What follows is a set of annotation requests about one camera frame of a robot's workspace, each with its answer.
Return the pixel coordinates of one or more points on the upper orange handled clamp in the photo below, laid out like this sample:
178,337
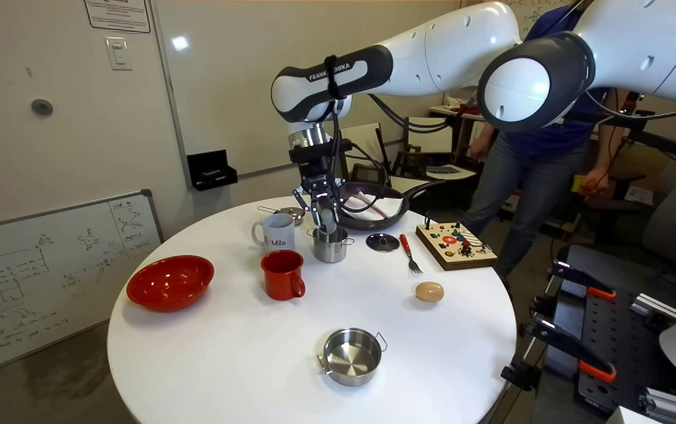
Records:
586,279

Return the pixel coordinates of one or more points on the white light switch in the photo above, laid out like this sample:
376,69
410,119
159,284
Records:
119,53

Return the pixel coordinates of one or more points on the leaning whiteboard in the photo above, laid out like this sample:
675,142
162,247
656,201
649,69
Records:
60,271

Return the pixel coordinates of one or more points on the wall paper notice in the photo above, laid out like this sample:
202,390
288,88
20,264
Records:
119,14

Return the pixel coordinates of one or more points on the far silver pot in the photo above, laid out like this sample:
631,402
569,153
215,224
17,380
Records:
330,247

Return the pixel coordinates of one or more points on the red handled fork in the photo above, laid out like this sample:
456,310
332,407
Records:
408,253

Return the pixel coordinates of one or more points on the red enamel mug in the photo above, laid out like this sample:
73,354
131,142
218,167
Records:
284,273

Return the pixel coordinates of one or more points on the white cloth in pan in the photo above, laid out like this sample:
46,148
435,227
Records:
374,208

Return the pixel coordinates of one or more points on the black frying pan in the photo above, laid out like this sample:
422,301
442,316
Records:
382,192

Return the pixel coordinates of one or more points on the near silver pot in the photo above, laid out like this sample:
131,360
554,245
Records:
351,356

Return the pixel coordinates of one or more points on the person in blue shirt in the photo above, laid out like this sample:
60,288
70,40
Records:
540,165

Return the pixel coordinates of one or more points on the lower orange handled clamp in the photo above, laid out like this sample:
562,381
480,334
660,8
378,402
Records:
527,376

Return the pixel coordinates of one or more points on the wooden button board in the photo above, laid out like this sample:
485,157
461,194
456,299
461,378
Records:
454,245

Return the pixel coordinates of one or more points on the silver pot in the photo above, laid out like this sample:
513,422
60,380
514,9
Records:
330,247
351,356

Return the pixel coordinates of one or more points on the orange handled clamp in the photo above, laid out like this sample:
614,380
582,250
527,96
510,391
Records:
586,279
527,376

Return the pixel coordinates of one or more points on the black wall tray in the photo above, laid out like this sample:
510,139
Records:
211,169

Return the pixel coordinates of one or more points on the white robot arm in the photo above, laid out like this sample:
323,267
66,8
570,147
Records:
520,84

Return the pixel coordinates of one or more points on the brown egg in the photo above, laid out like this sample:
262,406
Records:
429,293

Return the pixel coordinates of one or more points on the red bowl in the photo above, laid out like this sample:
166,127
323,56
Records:
170,284

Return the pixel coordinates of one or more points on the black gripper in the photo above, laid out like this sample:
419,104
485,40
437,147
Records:
318,181

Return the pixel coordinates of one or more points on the small metal strainer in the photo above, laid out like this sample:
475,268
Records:
293,213

